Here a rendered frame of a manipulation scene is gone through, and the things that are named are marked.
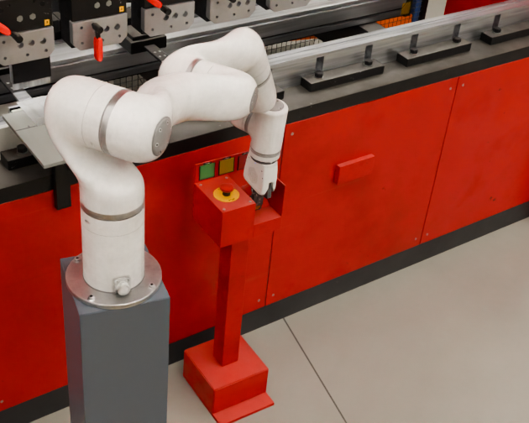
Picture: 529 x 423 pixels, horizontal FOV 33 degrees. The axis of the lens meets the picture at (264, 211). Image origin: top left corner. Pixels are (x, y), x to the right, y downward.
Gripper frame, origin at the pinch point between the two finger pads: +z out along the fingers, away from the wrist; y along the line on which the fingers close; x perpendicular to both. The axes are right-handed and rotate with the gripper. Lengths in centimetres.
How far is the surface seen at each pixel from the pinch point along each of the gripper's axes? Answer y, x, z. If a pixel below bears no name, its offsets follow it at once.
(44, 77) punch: -33, -49, -31
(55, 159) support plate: -6, -56, -25
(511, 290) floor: 14, 118, 73
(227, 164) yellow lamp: -9.7, -4.7, -6.8
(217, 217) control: 3.5, -15.1, -0.9
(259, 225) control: 6.5, -2.5, 3.8
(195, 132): -20.7, -9.7, -11.6
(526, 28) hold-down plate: -31, 132, -14
